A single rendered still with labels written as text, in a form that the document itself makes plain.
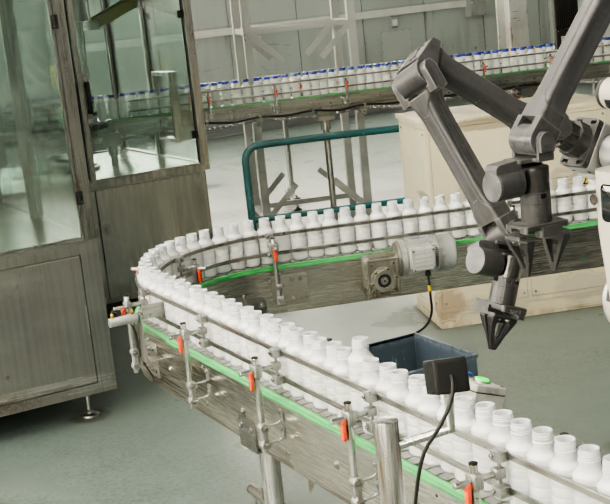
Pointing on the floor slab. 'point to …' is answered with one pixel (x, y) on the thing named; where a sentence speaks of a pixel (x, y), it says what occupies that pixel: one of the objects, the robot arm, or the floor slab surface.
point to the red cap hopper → (340, 114)
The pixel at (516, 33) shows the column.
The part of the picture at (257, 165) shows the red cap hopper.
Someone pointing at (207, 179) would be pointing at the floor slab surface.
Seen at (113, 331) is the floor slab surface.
